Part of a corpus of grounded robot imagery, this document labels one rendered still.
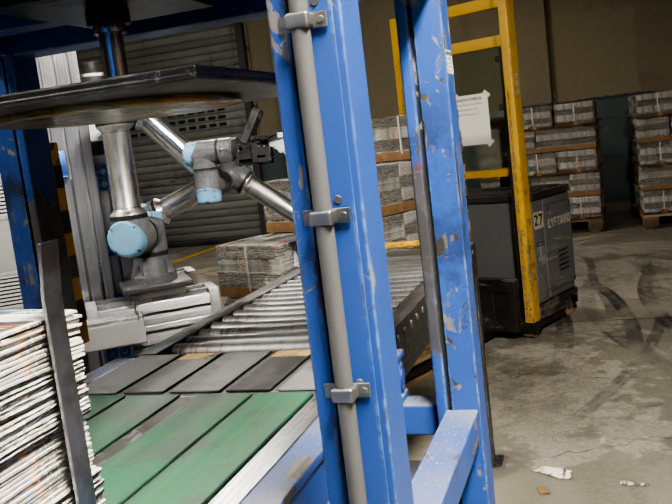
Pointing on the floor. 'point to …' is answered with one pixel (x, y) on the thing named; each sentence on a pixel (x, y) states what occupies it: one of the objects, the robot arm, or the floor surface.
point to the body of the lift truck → (496, 227)
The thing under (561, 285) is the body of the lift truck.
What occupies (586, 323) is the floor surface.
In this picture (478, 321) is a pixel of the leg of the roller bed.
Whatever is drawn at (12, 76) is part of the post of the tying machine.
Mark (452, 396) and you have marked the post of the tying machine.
